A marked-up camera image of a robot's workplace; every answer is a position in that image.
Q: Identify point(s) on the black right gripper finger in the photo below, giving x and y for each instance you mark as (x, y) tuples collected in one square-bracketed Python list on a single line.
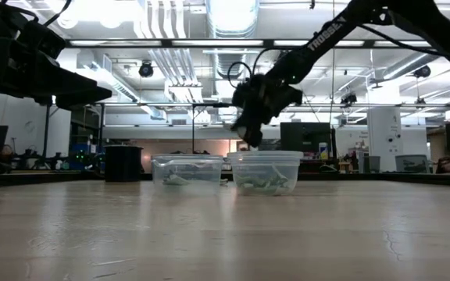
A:
[(254, 136)]

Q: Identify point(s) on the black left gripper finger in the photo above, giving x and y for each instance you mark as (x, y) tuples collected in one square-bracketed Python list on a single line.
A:
[(92, 97), (61, 78)]

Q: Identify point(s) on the green sweetener packet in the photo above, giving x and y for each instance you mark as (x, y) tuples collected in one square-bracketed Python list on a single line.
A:
[(174, 180), (248, 184), (223, 182), (281, 180), (262, 179), (267, 188)]

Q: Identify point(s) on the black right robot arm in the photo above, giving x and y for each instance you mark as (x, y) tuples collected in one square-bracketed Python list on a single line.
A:
[(326, 35)]

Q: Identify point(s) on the round clear plastic container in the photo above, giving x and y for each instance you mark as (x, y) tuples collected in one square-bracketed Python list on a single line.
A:
[(294, 171)]

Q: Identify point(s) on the rectangular clear plastic container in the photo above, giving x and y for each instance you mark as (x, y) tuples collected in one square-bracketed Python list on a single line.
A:
[(209, 183)]

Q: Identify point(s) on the white yellow container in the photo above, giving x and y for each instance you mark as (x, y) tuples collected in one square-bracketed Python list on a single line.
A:
[(323, 150)]

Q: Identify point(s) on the black mug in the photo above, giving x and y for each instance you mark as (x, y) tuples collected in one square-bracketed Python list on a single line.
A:
[(123, 164)]

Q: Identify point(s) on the white pillar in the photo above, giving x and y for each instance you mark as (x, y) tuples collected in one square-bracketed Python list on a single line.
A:
[(384, 132)]

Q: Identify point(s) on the grey plastic crate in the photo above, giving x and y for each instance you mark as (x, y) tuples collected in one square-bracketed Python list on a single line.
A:
[(411, 163)]

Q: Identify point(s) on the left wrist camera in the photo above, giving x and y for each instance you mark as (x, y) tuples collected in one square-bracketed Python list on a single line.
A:
[(47, 41)]

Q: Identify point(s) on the black ceiling camera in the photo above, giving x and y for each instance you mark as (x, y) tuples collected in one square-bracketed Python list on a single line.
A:
[(422, 71), (146, 69)]

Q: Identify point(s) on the silver ventilation duct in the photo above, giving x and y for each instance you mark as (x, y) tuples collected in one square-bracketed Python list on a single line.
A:
[(231, 17)]

